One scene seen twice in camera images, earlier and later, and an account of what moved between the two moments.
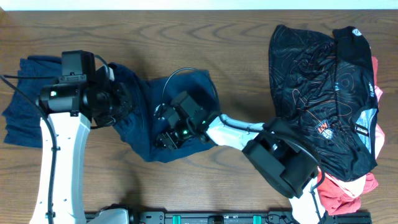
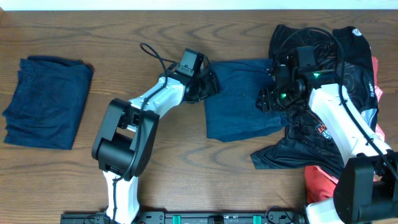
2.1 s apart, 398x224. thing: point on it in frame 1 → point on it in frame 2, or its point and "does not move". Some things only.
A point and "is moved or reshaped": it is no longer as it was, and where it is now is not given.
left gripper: (125, 104) → (210, 81)
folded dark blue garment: (23, 118) does not move
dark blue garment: (139, 126) is moved or reshaped
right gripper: (167, 128) → (268, 97)
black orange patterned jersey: (326, 88) does not move
